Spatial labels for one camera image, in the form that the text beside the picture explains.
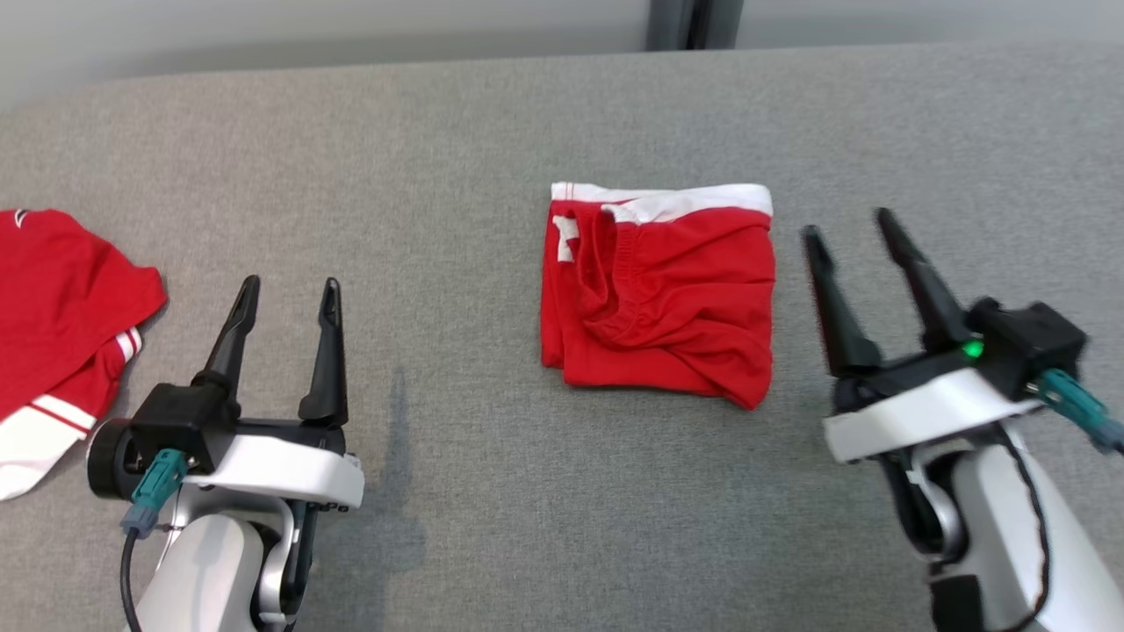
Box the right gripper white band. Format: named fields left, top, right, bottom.
left=801, top=207, right=1041, bottom=464

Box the red shorts white trim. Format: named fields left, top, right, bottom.
left=540, top=181, right=778, bottom=412

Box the grey double partition post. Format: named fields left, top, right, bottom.
left=645, top=0, right=746, bottom=51

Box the camera cable teal plug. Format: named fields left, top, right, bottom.
left=1027, top=369, right=1124, bottom=453
left=119, top=448, right=190, bottom=632

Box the right camera cable teal plug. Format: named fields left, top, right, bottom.
left=1027, top=369, right=1124, bottom=453

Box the red jersey white striped trim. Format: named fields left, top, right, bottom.
left=0, top=208, right=168, bottom=503

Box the left camera cable teal plug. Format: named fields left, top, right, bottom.
left=119, top=448, right=190, bottom=632

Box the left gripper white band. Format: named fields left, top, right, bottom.
left=180, top=275, right=365, bottom=512

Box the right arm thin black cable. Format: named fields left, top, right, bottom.
left=1001, top=428, right=1055, bottom=632

